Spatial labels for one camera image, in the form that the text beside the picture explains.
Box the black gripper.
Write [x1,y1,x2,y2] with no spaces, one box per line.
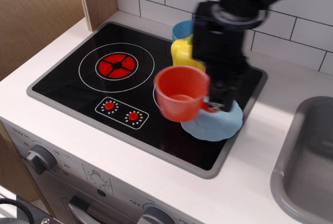
[193,1,249,112]

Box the black toy stove top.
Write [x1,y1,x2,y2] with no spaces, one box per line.
[26,21,268,180]

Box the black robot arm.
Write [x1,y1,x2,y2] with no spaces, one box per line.
[192,0,279,112]

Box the grey toy sink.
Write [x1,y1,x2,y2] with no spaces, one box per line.
[270,96,332,223]

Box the grey left timer knob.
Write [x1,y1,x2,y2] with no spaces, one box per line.
[26,145,57,175]

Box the grey oven door handle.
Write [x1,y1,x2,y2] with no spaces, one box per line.
[67,196,105,224]

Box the red plastic cup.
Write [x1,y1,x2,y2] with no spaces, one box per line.
[153,65,210,123]

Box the light blue scalloped plate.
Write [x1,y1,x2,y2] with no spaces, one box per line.
[181,100,243,142]

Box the blue plastic bowl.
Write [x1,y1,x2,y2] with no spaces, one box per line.
[172,20,194,42]

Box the black cable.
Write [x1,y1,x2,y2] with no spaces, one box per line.
[0,197,34,224]

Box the yellow toy bell pepper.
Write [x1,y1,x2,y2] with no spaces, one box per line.
[171,34,206,72]

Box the wooden side panel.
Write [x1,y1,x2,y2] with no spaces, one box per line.
[1,0,118,78]

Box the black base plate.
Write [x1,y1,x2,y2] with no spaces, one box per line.
[16,195,62,224]

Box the grey right oven knob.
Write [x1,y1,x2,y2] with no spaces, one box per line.
[137,207,174,224]

